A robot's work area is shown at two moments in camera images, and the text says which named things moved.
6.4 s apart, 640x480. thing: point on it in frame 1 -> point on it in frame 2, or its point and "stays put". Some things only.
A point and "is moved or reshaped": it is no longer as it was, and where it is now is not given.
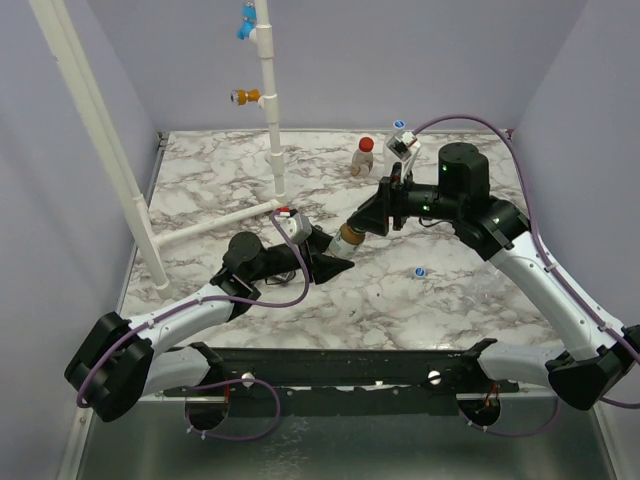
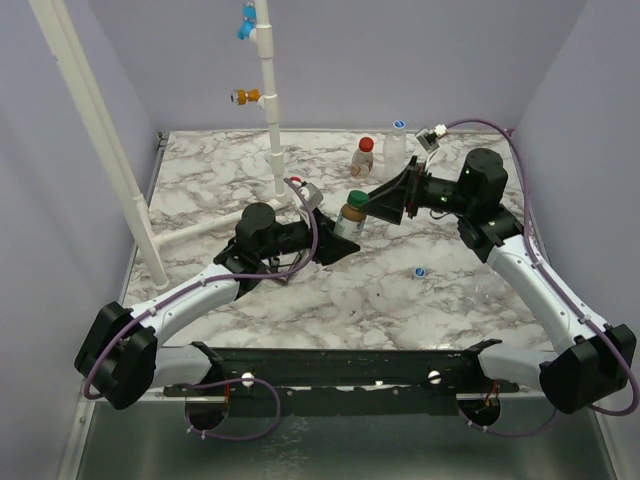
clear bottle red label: x=361 y=164 stays put
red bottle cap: x=366 y=144 stays put
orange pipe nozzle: x=242 y=97 stays put
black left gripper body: x=313 y=261 -> x=321 y=254
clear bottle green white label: x=345 y=241 is moved or reshaped
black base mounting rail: x=341 y=382 stays put
